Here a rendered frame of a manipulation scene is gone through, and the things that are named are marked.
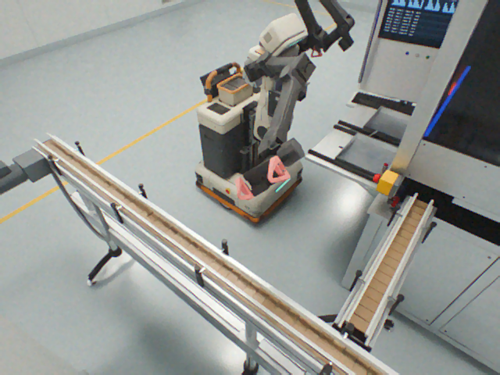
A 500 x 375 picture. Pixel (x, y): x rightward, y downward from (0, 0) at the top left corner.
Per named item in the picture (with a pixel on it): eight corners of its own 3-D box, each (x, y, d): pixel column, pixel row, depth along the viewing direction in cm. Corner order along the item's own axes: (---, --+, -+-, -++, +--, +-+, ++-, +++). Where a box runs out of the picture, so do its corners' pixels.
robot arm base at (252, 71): (257, 59, 165) (242, 67, 159) (267, 53, 159) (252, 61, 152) (264, 75, 168) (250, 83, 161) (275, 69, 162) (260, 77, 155)
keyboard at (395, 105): (416, 108, 207) (417, 105, 205) (412, 118, 198) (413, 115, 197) (356, 93, 221) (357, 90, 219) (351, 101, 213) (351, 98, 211)
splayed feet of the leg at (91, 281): (151, 239, 231) (148, 227, 221) (91, 289, 203) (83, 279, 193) (144, 233, 234) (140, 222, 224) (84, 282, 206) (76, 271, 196)
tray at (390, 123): (437, 130, 176) (440, 125, 174) (423, 154, 162) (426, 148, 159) (379, 111, 191) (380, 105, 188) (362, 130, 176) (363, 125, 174)
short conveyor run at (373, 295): (396, 206, 141) (408, 181, 130) (432, 223, 135) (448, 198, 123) (323, 330, 103) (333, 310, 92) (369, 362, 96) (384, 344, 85)
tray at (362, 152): (419, 162, 157) (422, 156, 155) (401, 191, 143) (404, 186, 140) (355, 137, 172) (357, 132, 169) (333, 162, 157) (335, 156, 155)
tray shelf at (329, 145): (438, 129, 180) (440, 126, 179) (396, 200, 141) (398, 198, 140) (360, 103, 201) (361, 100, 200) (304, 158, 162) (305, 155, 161)
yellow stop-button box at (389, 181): (398, 188, 133) (403, 176, 128) (391, 198, 129) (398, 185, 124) (380, 180, 136) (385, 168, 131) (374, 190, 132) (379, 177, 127)
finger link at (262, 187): (239, 212, 80) (251, 197, 89) (261, 200, 77) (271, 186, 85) (224, 190, 79) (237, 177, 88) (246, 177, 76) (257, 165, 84)
